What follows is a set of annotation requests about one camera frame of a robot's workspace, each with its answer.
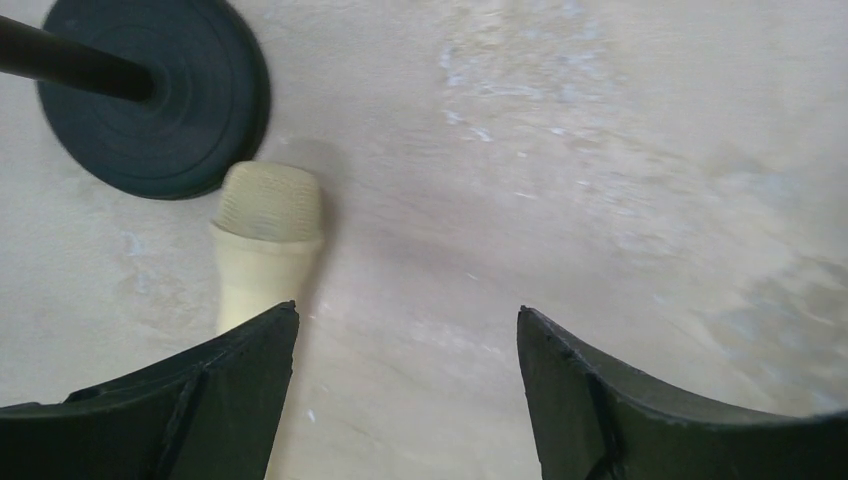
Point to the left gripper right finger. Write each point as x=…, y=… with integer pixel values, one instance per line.
x=596, y=417

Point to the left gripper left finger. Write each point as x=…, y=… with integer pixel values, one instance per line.
x=209, y=412

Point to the cream microphone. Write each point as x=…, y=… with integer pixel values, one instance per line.
x=267, y=233

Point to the black round-base stand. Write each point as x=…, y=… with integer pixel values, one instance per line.
x=158, y=99

